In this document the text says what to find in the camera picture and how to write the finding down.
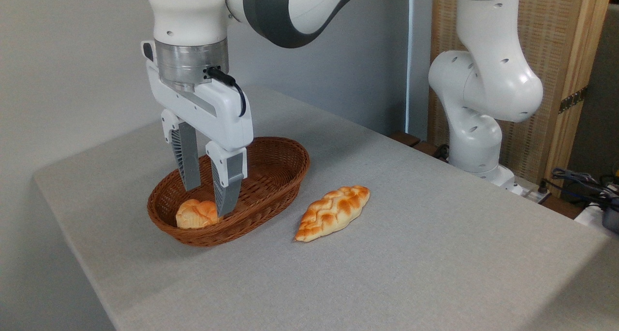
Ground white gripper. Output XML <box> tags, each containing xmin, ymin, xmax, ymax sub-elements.
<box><xmin>141</xmin><ymin>40</ymin><xmax>254</xmax><ymax>218</ymax></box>

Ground long braided bread loaf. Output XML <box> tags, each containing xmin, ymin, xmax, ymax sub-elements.
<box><xmin>295</xmin><ymin>186</ymin><xmax>370</xmax><ymax>243</ymax></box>

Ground small round bread roll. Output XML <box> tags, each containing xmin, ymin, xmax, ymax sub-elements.
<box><xmin>176</xmin><ymin>199</ymin><xmax>221</xmax><ymax>230</ymax></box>

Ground brown oval wicker basket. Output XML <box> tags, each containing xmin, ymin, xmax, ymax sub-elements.
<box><xmin>147</xmin><ymin>137</ymin><xmax>310</xmax><ymax>247</ymax></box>

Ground dark wooden base board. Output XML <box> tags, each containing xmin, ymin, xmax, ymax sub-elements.
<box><xmin>388</xmin><ymin>130</ymin><xmax>451</xmax><ymax>163</ymax></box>

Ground wooden rattan folding screen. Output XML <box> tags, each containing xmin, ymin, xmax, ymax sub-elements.
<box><xmin>428</xmin><ymin>0</ymin><xmax>614</xmax><ymax>196</ymax></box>

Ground metal screen hinge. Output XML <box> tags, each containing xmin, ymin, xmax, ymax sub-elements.
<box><xmin>559</xmin><ymin>86</ymin><xmax>589</xmax><ymax>114</ymax></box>

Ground grey box device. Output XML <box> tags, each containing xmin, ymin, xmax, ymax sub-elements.
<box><xmin>602</xmin><ymin>206</ymin><xmax>619</xmax><ymax>234</ymax></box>

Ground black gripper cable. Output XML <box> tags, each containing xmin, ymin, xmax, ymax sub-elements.
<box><xmin>204</xmin><ymin>66</ymin><xmax>247</xmax><ymax>117</ymax></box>

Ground black cable bundle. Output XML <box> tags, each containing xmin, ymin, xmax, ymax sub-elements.
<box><xmin>542</xmin><ymin>167</ymin><xmax>619</xmax><ymax>211</ymax></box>

